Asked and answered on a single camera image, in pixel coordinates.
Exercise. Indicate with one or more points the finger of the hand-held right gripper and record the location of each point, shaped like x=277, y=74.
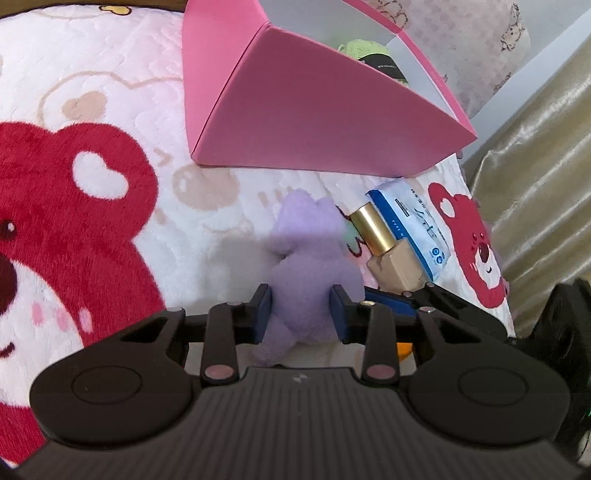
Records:
x=385, y=296

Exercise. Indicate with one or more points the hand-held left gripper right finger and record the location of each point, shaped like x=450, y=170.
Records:
x=340, y=318

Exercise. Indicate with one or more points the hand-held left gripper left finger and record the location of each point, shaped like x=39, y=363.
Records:
x=263, y=316

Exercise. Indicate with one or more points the foundation bottle with gold cap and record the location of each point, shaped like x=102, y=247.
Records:
x=397, y=265

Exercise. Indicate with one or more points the orange makeup sponge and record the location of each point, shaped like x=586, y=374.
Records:
x=404, y=350

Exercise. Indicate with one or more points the purple plush toy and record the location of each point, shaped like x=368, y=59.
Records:
x=304, y=258

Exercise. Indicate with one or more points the blue wet wipes packet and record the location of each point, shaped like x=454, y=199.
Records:
x=415, y=217

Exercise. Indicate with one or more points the pink cardboard box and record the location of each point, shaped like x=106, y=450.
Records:
x=300, y=115

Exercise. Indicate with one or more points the gold satin cloth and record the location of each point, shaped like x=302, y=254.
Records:
x=545, y=184

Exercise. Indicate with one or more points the green yarn ball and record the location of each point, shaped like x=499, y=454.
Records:
x=358, y=48

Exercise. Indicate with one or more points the pink floral pillow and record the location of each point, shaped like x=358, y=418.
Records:
x=485, y=41

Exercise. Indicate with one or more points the printed bear blanket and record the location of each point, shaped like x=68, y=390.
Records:
x=92, y=92

